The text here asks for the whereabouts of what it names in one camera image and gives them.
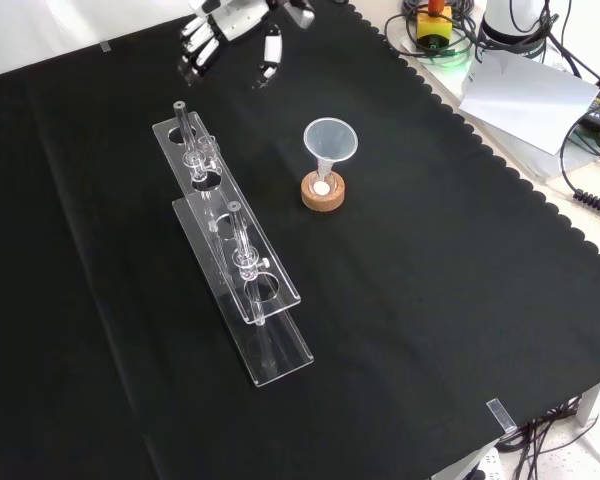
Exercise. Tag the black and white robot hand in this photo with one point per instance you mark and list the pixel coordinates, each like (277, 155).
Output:
(235, 22)

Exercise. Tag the clear plastic funnel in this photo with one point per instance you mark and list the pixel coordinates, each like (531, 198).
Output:
(330, 140)

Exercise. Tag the round-bottom glass flask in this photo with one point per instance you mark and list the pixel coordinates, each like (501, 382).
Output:
(322, 188)

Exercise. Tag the clear acrylic funnel stand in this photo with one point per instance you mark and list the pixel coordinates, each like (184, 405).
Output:
(260, 280)

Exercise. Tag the grey tape piece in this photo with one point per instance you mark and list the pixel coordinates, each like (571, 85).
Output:
(105, 47)

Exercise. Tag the yellow stop button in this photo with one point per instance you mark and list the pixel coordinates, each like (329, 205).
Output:
(434, 25)

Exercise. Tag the pale board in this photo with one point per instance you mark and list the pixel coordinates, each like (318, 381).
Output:
(527, 100)

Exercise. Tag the black cloth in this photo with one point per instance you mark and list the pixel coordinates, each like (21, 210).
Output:
(405, 280)

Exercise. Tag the clear tape strip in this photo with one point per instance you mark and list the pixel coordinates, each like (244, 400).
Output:
(501, 415)

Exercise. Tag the white power strip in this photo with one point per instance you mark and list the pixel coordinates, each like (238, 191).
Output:
(489, 462)

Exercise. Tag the white table leg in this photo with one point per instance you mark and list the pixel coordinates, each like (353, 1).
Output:
(591, 402)

